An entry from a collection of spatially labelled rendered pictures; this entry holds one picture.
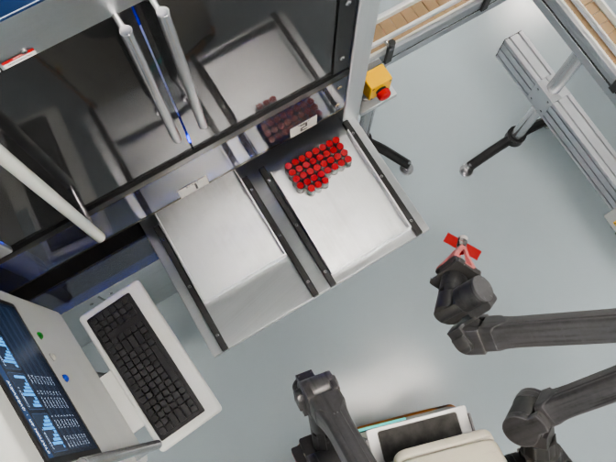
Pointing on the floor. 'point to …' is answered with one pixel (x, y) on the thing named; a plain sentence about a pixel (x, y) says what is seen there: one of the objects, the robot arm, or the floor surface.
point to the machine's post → (359, 56)
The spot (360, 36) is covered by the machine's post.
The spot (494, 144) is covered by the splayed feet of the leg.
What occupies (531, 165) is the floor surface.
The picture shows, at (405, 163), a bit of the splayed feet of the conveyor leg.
